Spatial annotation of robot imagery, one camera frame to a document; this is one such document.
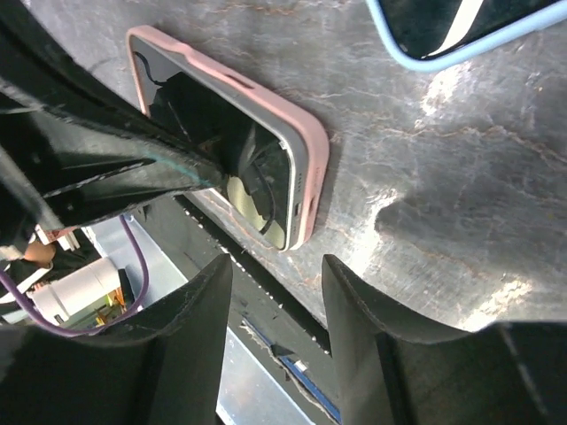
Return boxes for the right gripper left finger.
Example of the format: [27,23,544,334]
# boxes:
[1,254,233,424]

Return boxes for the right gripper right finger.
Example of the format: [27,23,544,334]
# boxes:
[322,254,566,424]

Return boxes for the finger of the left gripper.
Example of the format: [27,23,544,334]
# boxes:
[1,1,225,229]

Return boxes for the pink phone case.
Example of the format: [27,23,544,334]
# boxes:
[126,25,330,251]

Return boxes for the light blue phone case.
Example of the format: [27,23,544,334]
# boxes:
[366,0,566,73]

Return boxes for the white phone black screen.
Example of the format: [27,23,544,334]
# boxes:
[128,35,307,251]

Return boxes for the blue phone black screen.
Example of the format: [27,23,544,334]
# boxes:
[379,0,556,60]

